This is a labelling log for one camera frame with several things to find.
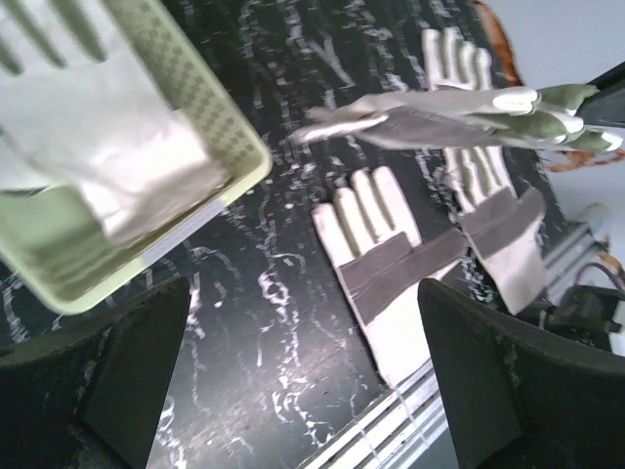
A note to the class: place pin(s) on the yellow-green storage basket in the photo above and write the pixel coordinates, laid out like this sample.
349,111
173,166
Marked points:
50,238

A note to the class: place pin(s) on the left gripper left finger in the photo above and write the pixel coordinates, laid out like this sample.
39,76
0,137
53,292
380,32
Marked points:
89,395

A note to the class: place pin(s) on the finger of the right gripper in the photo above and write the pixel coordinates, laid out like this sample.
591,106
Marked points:
607,107

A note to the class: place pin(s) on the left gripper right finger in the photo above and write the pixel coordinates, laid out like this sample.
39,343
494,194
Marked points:
517,396

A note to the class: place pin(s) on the white work glove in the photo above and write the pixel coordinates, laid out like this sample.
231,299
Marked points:
517,117

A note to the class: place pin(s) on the aluminium front rail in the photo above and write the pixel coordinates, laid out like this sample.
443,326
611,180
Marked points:
393,432

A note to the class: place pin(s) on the white grey glove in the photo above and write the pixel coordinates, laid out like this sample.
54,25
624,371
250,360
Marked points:
451,62
501,226
80,109
372,241

